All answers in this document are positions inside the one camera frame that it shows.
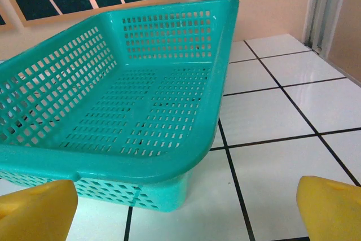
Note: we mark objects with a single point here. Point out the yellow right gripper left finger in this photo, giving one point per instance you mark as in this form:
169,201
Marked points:
36,212

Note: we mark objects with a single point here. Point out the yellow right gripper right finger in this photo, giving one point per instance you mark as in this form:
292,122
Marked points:
332,212

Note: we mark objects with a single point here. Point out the teal plastic mesh basket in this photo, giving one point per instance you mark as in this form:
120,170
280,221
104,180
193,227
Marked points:
146,164

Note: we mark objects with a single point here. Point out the aluminium corner post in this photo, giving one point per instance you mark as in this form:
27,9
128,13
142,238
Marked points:
324,6

